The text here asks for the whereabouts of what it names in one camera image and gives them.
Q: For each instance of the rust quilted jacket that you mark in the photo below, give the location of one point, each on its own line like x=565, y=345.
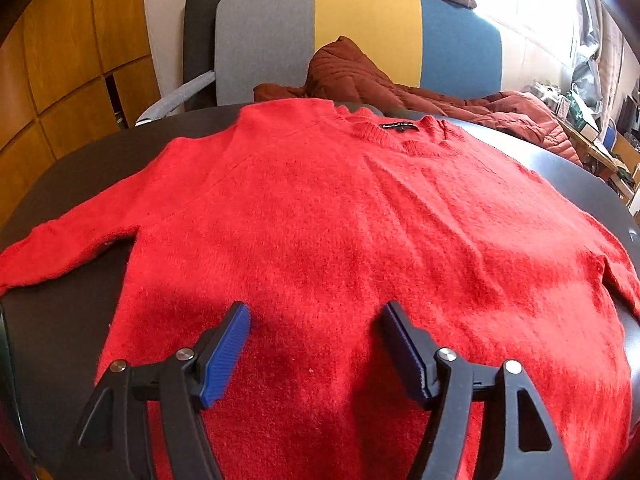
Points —
x=400, y=95

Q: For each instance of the wooden panelled cabinet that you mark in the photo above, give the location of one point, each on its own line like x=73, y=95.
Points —
x=65, y=85

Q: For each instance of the red knit sweater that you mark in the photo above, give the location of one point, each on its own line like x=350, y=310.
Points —
x=350, y=240

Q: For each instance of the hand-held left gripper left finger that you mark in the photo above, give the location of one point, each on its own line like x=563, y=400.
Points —
x=226, y=355

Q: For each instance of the grey yellow blue sofa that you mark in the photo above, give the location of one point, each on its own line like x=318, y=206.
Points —
x=360, y=45

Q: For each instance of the cluttered wooden shelf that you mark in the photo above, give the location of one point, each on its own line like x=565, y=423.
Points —
x=595, y=125

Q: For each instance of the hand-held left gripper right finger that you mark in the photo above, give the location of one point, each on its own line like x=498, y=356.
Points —
x=404, y=350

